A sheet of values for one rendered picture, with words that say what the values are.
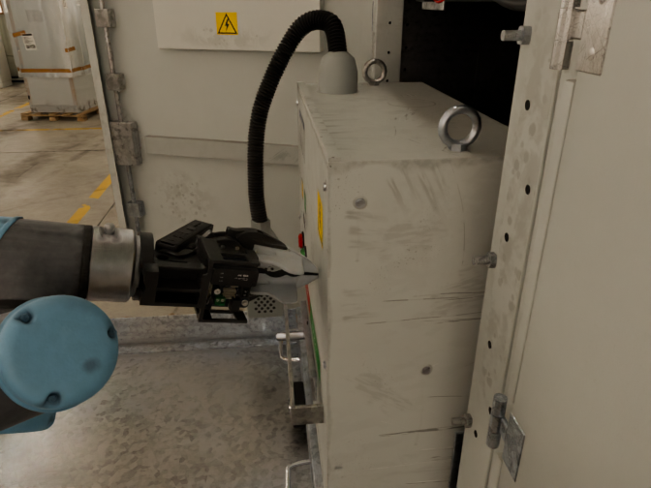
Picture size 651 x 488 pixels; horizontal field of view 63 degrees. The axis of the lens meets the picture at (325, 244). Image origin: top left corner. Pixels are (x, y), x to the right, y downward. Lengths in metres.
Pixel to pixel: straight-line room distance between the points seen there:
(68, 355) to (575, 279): 0.32
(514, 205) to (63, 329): 0.35
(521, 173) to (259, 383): 0.75
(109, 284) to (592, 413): 0.41
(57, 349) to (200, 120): 0.91
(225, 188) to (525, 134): 0.90
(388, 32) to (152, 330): 0.76
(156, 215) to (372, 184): 0.94
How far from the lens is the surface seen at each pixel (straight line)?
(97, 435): 1.04
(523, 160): 0.44
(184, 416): 1.03
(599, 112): 0.33
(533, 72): 0.44
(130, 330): 1.21
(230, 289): 0.56
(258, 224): 0.97
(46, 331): 0.38
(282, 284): 0.63
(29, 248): 0.54
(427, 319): 0.58
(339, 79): 0.84
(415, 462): 0.71
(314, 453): 0.82
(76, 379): 0.38
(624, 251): 0.31
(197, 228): 0.64
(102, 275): 0.54
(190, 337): 1.20
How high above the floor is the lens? 1.52
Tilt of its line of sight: 25 degrees down
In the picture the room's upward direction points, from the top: straight up
